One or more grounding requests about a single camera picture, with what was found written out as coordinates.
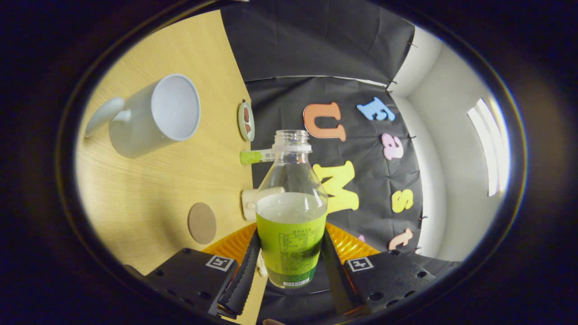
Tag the pale blue cup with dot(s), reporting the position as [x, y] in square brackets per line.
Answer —
[135, 131]

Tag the small white green drink bottle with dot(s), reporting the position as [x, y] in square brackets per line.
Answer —
[253, 156]

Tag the pale green plate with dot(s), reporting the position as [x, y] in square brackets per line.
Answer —
[241, 121]

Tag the ceiling light panel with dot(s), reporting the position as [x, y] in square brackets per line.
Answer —
[490, 144]

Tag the round brown coaster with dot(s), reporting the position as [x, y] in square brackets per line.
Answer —
[202, 223]

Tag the wooden table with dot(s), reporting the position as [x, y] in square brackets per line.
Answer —
[149, 189]

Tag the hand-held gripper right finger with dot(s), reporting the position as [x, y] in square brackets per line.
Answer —
[336, 280]

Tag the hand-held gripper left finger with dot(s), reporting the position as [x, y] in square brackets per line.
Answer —
[244, 280]

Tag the white toaster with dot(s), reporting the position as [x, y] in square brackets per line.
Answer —
[249, 203]

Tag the clear juice bottle green label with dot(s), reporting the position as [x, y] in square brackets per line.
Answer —
[291, 243]

